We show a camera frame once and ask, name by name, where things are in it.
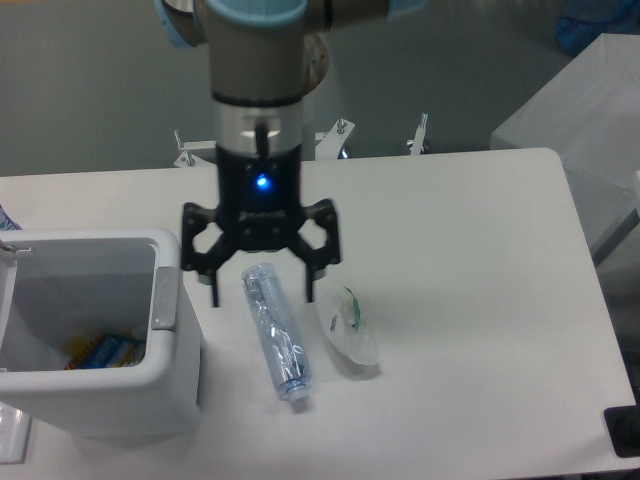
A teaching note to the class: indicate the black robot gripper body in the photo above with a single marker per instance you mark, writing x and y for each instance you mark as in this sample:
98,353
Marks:
259,168

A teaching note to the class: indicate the white push-lid trash can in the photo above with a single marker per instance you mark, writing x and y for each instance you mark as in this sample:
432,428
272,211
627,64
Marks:
63,287

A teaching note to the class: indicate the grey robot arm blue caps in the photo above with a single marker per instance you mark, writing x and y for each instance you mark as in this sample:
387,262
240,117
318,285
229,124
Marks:
262,64

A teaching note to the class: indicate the crumpled clear plastic wrapper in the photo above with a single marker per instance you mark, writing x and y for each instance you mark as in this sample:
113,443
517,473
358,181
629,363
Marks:
345,324

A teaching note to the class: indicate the crushed clear plastic bottle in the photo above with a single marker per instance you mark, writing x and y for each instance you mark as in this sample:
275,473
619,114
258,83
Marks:
284,354

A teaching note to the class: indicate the blue yellow packet in bin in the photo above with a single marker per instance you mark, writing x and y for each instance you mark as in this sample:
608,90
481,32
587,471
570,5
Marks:
107,351

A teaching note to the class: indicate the blue patterned packet at left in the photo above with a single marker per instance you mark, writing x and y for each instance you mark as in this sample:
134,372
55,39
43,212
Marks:
6,222

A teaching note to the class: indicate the clear plastic sheet lower left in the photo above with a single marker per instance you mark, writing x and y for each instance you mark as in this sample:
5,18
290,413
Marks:
15,427

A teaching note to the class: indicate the grey covered side table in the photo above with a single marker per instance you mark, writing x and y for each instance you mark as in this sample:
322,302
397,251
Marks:
589,115

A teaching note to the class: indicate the blue object top right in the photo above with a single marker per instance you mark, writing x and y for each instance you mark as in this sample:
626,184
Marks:
582,22

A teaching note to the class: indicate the black clamp at table edge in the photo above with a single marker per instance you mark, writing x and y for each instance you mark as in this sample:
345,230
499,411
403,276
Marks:
623,427

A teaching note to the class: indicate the white metal base frame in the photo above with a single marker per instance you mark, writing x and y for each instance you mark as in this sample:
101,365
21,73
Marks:
330,144

